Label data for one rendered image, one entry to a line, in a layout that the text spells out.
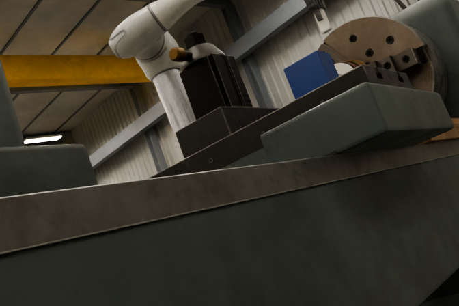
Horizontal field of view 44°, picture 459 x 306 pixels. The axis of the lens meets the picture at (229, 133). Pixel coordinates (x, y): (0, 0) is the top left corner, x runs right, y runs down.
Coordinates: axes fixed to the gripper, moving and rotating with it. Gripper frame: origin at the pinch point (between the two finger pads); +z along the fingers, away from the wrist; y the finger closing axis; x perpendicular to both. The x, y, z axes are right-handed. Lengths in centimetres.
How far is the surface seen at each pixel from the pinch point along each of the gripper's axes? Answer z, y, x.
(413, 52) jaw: 27.3, 27.3, 25.6
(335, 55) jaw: 19.7, 29.4, 9.7
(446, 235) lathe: 63, 70, 29
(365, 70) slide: 39, 85, 32
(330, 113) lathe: 45, 96, 30
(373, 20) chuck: 15.1, 23.4, 19.7
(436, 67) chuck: 31.1, 20.8, 27.3
